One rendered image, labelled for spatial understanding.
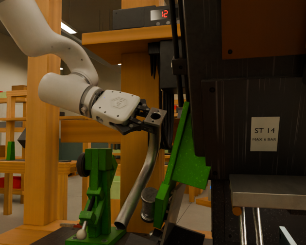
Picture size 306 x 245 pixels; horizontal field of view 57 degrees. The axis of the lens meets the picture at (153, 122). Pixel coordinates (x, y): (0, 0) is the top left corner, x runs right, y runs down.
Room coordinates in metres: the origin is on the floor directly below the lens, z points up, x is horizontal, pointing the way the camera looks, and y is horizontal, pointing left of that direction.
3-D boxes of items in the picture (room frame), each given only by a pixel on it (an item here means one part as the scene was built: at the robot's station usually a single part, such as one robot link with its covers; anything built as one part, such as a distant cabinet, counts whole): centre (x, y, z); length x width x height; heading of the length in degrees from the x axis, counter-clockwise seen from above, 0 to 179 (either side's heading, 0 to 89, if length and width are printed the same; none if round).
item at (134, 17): (0.94, 0.06, 1.59); 0.15 x 0.07 x 0.07; 76
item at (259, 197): (0.54, -0.23, 1.11); 0.39 x 0.16 x 0.03; 166
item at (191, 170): (0.61, -0.09, 1.17); 0.13 x 0.12 x 0.20; 76
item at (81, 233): (0.78, 0.19, 0.96); 0.06 x 0.03 x 0.06; 166
